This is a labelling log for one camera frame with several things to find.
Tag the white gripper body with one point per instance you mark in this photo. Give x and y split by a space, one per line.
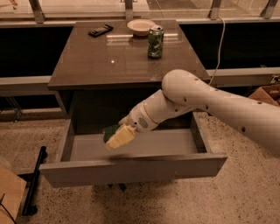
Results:
136 118

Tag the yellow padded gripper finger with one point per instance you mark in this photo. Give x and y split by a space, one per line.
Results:
123 135

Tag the green and yellow sponge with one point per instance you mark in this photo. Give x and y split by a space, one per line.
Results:
109 131

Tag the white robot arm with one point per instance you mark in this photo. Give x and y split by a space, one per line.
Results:
182 92

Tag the open grey top drawer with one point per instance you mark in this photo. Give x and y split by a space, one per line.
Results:
177 149

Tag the brown glossy cabinet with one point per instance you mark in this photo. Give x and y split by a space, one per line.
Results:
119 58

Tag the green soda can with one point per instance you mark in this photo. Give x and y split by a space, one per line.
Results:
155 41

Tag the white ceramic bowl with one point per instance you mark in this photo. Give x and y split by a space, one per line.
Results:
140 27

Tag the black remote control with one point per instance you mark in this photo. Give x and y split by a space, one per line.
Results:
96 32

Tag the black metal bar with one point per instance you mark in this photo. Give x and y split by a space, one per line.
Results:
32 180

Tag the wooden board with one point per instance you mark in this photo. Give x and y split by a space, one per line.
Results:
12 189

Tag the cardboard box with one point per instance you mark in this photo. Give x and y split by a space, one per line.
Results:
267 94

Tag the grey window rail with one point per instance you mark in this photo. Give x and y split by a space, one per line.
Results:
222 78

